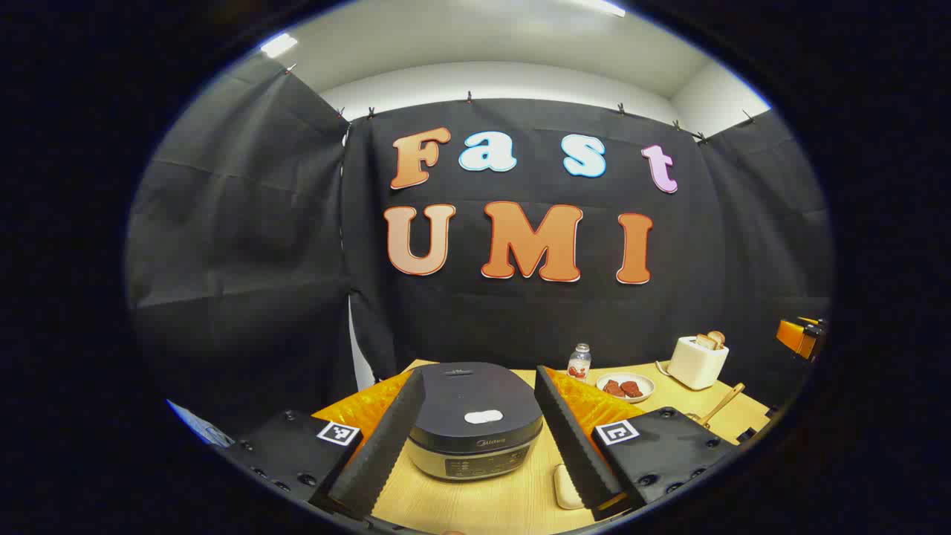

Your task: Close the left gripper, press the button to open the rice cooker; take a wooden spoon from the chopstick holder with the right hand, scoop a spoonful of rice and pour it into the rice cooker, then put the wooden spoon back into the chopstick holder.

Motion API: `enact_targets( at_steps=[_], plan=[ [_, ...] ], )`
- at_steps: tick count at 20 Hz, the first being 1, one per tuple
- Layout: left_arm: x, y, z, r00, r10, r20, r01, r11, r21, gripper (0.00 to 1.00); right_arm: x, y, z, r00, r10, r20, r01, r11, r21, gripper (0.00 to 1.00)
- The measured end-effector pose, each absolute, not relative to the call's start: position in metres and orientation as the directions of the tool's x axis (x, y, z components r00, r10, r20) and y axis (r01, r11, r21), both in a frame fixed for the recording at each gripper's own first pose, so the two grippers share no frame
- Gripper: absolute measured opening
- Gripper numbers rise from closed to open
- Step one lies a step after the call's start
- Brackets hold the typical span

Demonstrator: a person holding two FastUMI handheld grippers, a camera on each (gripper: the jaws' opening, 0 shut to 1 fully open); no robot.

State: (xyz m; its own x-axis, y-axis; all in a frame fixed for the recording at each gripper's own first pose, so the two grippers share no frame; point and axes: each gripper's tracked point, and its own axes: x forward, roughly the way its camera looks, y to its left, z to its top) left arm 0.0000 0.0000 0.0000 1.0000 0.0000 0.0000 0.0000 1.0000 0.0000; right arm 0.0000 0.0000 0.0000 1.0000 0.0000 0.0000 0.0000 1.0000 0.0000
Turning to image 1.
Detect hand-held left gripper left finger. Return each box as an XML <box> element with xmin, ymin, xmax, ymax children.
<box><xmin>223</xmin><ymin>368</ymin><xmax>426</xmax><ymax>521</ymax></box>

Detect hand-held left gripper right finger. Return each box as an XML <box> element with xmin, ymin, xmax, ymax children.
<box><xmin>533</xmin><ymin>364</ymin><xmax>744</xmax><ymax>521</ymax></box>

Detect dark grey rice cooker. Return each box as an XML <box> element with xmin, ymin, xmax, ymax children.
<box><xmin>405</xmin><ymin>362</ymin><xmax>545</xmax><ymax>482</ymax></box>

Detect wooden spoon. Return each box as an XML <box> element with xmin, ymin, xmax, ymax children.
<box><xmin>697</xmin><ymin>383</ymin><xmax>746</xmax><ymax>428</ymax></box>

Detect cream rectangular container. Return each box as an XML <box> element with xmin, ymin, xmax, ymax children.
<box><xmin>554</xmin><ymin>464</ymin><xmax>588</xmax><ymax>510</ymax></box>

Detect white plate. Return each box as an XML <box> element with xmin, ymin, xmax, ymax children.
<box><xmin>596</xmin><ymin>372</ymin><xmax>656</xmax><ymax>403</ymax></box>

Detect white toaster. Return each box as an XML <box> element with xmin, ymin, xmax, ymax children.
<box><xmin>667</xmin><ymin>336</ymin><xmax>730</xmax><ymax>391</ymax></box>

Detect black backdrop cloth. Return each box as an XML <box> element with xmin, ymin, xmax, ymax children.
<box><xmin>125</xmin><ymin>52</ymin><xmax>834</xmax><ymax>439</ymax></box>

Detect row of small backdrop clips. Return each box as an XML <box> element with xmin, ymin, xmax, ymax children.
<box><xmin>282</xmin><ymin>63</ymin><xmax>755</xmax><ymax>143</ymax></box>

